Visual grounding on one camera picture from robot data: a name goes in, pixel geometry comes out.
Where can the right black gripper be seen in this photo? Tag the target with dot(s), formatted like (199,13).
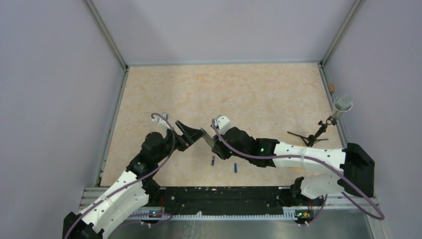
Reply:
(219,148)

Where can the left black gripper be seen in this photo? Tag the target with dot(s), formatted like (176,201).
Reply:
(193,134)

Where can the grey white remote control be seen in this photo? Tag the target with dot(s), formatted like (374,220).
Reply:
(208,139)

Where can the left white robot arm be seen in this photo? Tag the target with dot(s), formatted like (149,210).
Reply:
(133,189)

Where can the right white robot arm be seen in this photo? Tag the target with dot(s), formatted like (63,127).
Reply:
(349,169)

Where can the small tan cork piece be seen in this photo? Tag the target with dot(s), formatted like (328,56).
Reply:
(331,88)

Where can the silver microphone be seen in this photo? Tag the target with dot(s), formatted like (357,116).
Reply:
(340,105)

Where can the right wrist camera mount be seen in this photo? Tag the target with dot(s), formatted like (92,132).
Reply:
(221,123)

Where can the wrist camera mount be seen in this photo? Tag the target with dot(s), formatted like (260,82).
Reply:
(161,120)
(221,123)

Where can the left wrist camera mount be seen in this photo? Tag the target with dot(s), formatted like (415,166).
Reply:
(161,120)

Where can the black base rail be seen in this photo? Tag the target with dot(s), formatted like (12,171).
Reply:
(229,201)

